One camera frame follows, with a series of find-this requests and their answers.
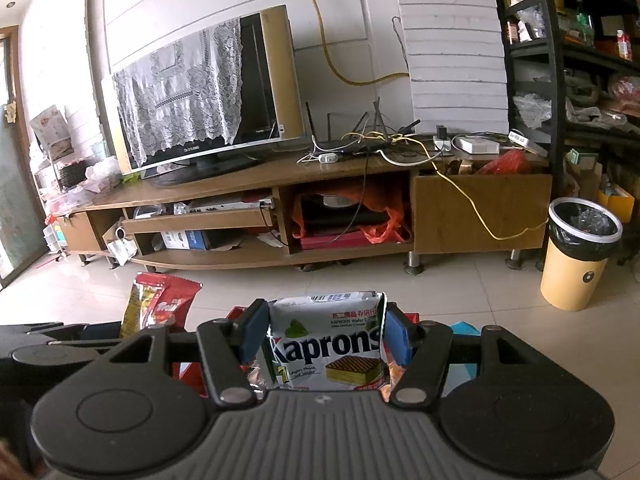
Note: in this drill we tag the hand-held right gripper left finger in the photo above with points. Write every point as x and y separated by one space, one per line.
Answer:
252 332

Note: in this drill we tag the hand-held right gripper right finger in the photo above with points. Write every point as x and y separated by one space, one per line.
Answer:
397 332

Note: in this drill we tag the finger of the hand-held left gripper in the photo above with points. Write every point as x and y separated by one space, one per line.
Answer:
85 335

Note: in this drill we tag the red cardboard box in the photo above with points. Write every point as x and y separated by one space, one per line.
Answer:
410 318

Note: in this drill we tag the white wafer packet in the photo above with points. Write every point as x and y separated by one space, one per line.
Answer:
325 340

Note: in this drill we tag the red snack packet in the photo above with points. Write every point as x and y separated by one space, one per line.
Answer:
160 305

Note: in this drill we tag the blue checkered tablecloth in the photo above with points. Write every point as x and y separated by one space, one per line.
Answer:
465 330

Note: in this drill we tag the orange plastic bag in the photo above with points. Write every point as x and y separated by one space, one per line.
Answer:
385 230

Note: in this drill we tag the white plastic drawer cart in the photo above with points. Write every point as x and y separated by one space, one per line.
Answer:
55 235

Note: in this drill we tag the blue and white carton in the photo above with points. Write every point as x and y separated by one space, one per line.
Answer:
192 240

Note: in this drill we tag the pink flat box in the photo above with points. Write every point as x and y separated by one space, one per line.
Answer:
330 241

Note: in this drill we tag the white set-top player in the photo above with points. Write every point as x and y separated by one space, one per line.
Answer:
230 205

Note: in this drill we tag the wooden television stand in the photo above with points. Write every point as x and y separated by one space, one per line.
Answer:
280 170

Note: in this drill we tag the beige trash can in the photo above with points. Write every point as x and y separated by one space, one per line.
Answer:
570 280

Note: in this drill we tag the black router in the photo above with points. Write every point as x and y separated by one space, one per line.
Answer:
350 146

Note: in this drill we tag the red plastic bag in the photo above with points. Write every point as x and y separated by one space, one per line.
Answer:
505 162

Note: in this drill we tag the black plug adapter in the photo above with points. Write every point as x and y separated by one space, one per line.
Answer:
443 136

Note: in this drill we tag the white flat device box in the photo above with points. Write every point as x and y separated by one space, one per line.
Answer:
479 144

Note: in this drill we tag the printed paper poster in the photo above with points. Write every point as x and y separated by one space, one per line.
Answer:
50 132

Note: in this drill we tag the black television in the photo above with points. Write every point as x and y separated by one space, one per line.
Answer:
252 85

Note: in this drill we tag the white lace cloth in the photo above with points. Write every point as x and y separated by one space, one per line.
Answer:
180 95

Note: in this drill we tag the brown cardboard sheet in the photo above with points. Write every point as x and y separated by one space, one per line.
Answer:
285 75

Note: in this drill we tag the black metal shelf rack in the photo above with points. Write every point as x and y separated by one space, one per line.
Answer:
552 60

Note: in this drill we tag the small white camera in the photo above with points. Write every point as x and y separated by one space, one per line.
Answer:
121 234

